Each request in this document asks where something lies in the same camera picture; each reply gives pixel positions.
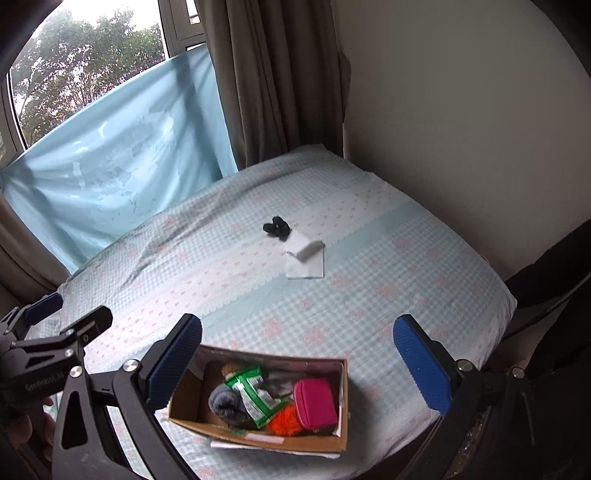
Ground brown curly plush toy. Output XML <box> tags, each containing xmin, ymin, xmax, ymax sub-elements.
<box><xmin>221</xmin><ymin>362</ymin><xmax>246</xmax><ymax>380</ymax></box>

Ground green snack packet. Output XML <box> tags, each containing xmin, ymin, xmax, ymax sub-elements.
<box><xmin>224</xmin><ymin>366</ymin><xmax>287</xmax><ymax>429</ymax></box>

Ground magenta pouch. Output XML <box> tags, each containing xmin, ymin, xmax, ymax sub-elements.
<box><xmin>294</xmin><ymin>378</ymin><xmax>339</xmax><ymax>431</ymax></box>

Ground white tissue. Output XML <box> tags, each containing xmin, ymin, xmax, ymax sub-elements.
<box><xmin>283</xmin><ymin>229</ymin><xmax>325</xmax><ymax>279</ymax></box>

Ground person's left hand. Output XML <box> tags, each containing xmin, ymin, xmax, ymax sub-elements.
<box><xmin>5</xmin><ymin>412</ymin><xmax>55</xmax><ymax>462</ymax></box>

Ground orange pom-pom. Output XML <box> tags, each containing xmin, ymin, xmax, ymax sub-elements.
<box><xmin>266</xmin><ymin>402</ymin><xmax>304</xmax><ymax>437</ymax></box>

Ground cardboard box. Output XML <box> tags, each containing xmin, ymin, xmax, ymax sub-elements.
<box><xmin>168</xmin><ymin>346</ymin><xmax>349</xmax><ymax>459</ymax></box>

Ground light blue sheet curtain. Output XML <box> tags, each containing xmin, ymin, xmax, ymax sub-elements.
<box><xmin>1</xmin><ymin>45</ymin><xmax>238</xmax><ymax>272</ymax></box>

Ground checkered light blue bedspread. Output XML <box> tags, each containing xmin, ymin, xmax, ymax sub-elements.
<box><xmin>30</xmin><ymin>147</ymin><xmax>516</xmax><ymax>479</ymax></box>

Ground black scrunchie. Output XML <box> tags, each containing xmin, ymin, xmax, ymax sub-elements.
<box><xmin>263</xmin><ymin>216</ymin><xmax>291</xmax><ymax>241</ymax></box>

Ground brown-grey drape curtain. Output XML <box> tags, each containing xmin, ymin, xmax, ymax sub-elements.
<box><xmin>197</xmin><ymin>0</ymin><xmax>351</xmax><ymax>169</ymax></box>

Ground window frame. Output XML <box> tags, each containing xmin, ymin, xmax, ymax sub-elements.
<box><xmin>1</xmin><ymin>1</ymin><xmax>204</xmax><ymax>166</ymax></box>

